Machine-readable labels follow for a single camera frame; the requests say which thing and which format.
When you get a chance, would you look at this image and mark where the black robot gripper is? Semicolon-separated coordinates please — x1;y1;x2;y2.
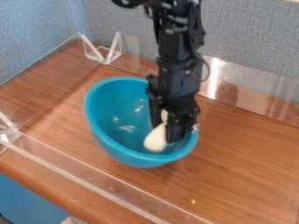
146;58;204;144

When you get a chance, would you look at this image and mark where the white brown toy mushroom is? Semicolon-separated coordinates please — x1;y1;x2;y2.
144;109;168;152

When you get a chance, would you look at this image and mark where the blue plastic bowl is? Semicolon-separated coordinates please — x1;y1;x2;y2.
84;76;199;168

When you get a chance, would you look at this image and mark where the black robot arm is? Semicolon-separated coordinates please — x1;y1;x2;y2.
111;0;207;144

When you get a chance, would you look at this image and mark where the clear acrylic back barrier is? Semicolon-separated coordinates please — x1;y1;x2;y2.
111;32;299;127

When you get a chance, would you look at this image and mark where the clear acrylic barrier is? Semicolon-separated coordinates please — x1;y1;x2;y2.
111;32;299;127
0;33;100;130
0;134;212;224

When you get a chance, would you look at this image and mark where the clear acrylic front barrier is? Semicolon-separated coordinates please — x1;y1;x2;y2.
0;134;212;224

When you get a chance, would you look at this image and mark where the clear acrylic left barrier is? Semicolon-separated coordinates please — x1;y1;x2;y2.
0;33;100;130

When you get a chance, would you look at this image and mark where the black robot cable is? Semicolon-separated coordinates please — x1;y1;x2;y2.
188;56;211;83

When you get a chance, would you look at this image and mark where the clear acrylic corner bracket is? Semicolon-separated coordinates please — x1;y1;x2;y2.
79;31;123;65

